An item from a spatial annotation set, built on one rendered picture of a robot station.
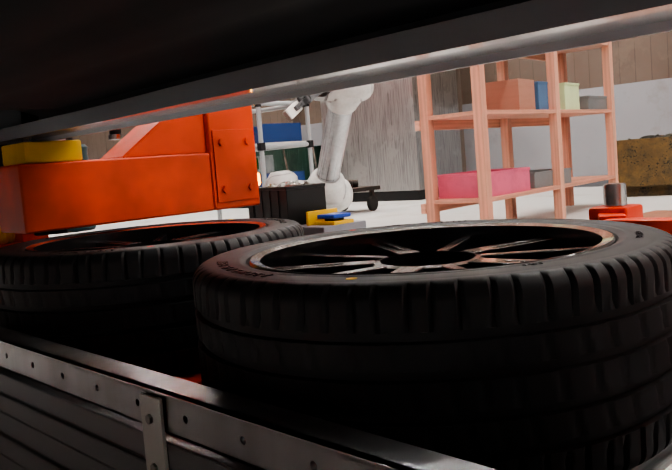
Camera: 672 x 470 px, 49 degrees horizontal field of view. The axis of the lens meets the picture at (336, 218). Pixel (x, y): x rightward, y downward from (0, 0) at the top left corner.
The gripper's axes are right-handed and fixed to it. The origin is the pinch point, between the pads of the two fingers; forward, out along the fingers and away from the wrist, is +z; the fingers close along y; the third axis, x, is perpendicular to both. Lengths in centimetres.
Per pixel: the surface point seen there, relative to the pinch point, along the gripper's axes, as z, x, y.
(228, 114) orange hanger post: 8.7, 9.8, 12.3
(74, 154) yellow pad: 52, 25, 20
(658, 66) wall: -774, -289, 130
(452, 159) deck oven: -715, -264, 412
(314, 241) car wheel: 77, -11, -51
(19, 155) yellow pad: 61, 32, 23
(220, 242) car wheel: 76, -4, -31
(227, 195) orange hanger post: 21.8, -7.4, 19.2
